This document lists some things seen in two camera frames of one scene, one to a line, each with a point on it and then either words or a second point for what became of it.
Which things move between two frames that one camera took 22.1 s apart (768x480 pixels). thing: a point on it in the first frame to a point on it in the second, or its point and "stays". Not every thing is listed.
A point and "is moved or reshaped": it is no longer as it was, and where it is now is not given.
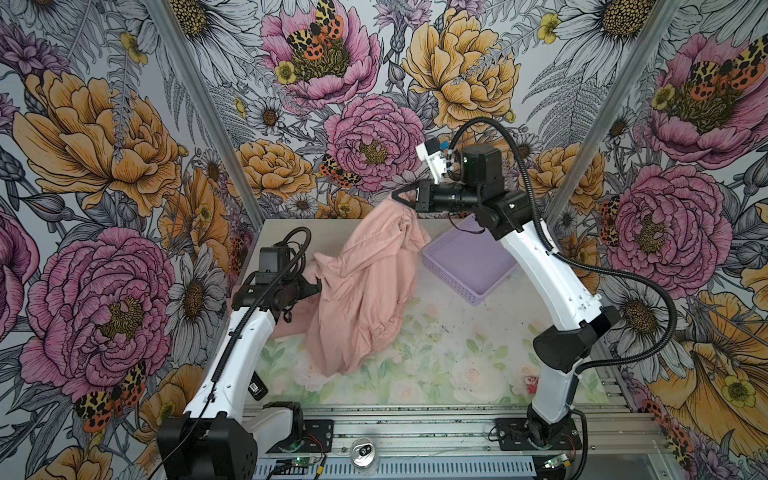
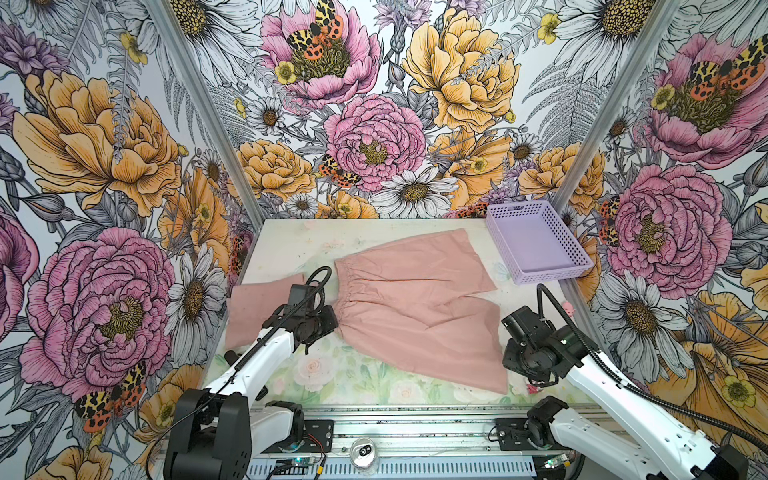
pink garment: (365, 279) to (411, 302)
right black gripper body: (441, 196) to (520, 361)
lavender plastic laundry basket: (471, 264) is moved or reshaped
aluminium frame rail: (611, 430) stays
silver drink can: (364, 456) stays
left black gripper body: (301, 286) to (321, 324)
